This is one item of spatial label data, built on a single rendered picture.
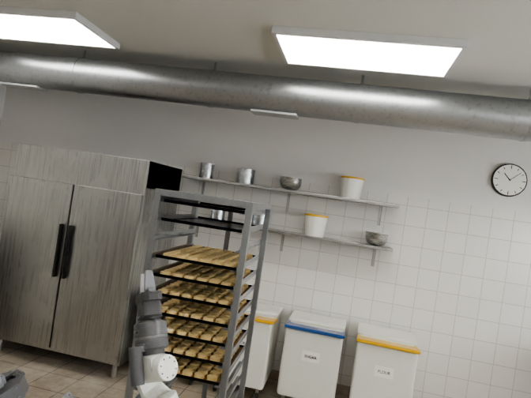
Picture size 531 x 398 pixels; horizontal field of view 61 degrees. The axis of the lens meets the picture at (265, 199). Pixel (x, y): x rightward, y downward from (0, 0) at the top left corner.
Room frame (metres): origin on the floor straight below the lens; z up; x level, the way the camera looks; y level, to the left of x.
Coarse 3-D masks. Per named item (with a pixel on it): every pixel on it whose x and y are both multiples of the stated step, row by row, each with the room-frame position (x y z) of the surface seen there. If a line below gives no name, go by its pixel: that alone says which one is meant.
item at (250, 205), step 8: (248, 208) 2.10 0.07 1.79; (248, 216) 2.10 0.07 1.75; (248, 224) 2.10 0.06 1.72; (248, 232) 2.10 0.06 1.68; (248, 240) 2.11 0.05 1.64; (240, 248) 2.10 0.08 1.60; (240, 256) 2.10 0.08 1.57; (240, 264) 2.10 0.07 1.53; (240, 272) 2.10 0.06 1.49; (240, 280) 2.10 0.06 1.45; (240, 288) 2.10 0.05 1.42; (240, 296) 2.12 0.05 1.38; (232, 304) 2.10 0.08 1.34; (232, 312) 2.10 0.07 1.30; (232, 320) 2.10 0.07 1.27; (232, 328) 2.10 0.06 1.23; (232, 336) 2.10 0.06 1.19; (232, 344) 2.10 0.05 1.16; (224, 360) 2.10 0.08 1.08; (224, 368) 2.10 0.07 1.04; (224, 376) 2.10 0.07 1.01; (224, 384) 2.10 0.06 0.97; (224, 392) 2.10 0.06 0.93
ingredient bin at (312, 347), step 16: (304, 320) 4.34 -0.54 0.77; (320, 320) 4.41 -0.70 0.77; (336, 320) 4.51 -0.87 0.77; (288, 336) 4.09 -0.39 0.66; (304, 336) 4.07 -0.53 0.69; (320, 336) 4.04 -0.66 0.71; (336, 336) 3.98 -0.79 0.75; (288, 352) 4.09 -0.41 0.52; (304, 352) 4.06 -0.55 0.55; (320, 352) 4.03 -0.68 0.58; (336, 352) 4.01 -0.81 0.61; (288, 368) 4.09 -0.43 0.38; (304, 368) 4.06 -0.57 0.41; (320, 368) 4.03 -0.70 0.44; (336, 368) 4.00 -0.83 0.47; (288, 384) 4.08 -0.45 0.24; (304, 384) 4.05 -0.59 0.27; (320, 384) 4.02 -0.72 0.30; (336, 384) 4.02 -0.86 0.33
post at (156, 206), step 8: (160, 192) 2.16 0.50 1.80; (152, 216) 2.17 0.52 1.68; (152, 224) 2.17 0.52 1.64; (152, 232) 2.16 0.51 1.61; (152, 240) 2.16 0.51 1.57; (152, 248) 2.16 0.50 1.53; (152, 264) 2.19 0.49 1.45; (144, 272) 2.17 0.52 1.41; (136, 320) 2.17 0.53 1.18; (128, 376) 2.17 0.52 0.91; (128, 384) 2.17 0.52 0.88; (128, 392) 2.16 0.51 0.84
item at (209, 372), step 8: (176, 360) 2.35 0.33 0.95; (184, 360) 2.31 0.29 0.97; (192, 360) 2.38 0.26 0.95; (232, 360) 2.47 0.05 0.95; (184, 368) 2.26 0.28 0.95; (192, 368) 2.23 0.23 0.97; (200, 368) 2.24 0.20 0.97; (208, 368) 2.27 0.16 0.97; (216, 368) 2.27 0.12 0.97; (192, 376) 2.18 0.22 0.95; (200, 376) 2.16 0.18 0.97; (208, 376) 2.16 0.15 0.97; (216, 376) 2.17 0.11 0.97
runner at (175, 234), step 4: (160, 232) 2.23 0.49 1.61; (164, 232) 2.28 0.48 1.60; (168, 232) 2.34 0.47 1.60; (172, 232) 2.40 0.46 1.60; (176, 232) 2.46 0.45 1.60; (180, 232) 2.53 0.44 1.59; (184, 232) 2.59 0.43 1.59; (188, 232) 2.67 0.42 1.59; (192, 232) 2.74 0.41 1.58; (156, 236) 2.19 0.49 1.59; (160, 236) 2.24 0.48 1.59; (164, 236) 2.29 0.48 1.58; (168, 236) 2.35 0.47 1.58; (172, 236) 2.39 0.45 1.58; (176, 236) 2.42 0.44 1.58; (180, 236) 2.46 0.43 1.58
